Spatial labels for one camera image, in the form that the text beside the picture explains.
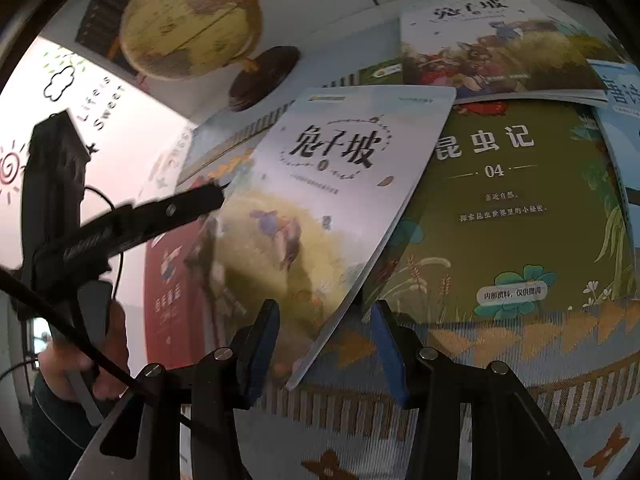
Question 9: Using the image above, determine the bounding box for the thin black cable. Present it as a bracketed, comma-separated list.
[82, 186, 126, 311]

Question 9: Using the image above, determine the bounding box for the olive green insect book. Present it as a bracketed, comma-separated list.
[360, 59, 638, 326]

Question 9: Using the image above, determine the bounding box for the red book with cartoon man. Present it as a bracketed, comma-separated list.
[143, 215, 236, 371]

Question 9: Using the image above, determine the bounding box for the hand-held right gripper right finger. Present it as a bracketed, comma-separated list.
[371, 299, 584, 480]

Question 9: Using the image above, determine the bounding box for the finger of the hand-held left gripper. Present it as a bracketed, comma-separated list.
[130, 184, 224, 238]

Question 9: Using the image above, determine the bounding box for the light blue cartoon figures book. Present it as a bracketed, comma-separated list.
[587, 59, 640, 251]

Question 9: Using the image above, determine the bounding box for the person's left forearm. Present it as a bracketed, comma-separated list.
[22, 375, 103, 461]

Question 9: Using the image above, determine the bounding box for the white rabbit picture book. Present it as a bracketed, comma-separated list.
[399, 0, 623, 103]
[182, 85, 458, 392]

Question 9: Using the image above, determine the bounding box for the group of wall decals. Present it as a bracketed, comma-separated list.
[0, 45, 128, 206]

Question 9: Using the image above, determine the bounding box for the patterned blue grey mat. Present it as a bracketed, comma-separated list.
[177, 72, 640, 480]

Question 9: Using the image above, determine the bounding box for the person's left hand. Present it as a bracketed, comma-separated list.
[39, 301, 129, 402]

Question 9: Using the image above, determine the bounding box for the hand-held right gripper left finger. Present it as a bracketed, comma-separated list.
[69, 299, 282, 480]

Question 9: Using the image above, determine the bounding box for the yellow globe with wooden base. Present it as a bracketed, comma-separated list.
[119, 0, 302, 113]

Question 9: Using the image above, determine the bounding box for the row of black books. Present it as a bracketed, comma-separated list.
[75, 0, 151, 78]

